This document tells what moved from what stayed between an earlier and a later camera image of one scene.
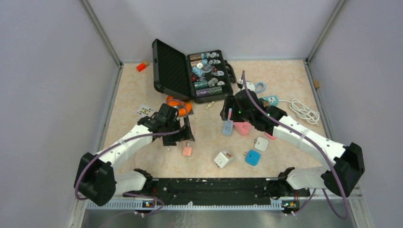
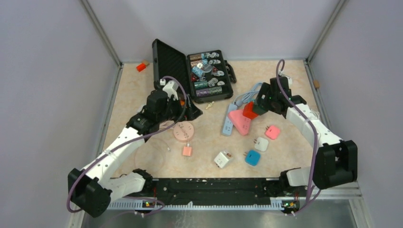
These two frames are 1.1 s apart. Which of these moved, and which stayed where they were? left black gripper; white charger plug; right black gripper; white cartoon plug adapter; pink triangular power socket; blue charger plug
Moved: left black gripper; right black gripper
Stayed: pink triangular power socket; blue charger plug; white charger plug; white cartoon plug adapter
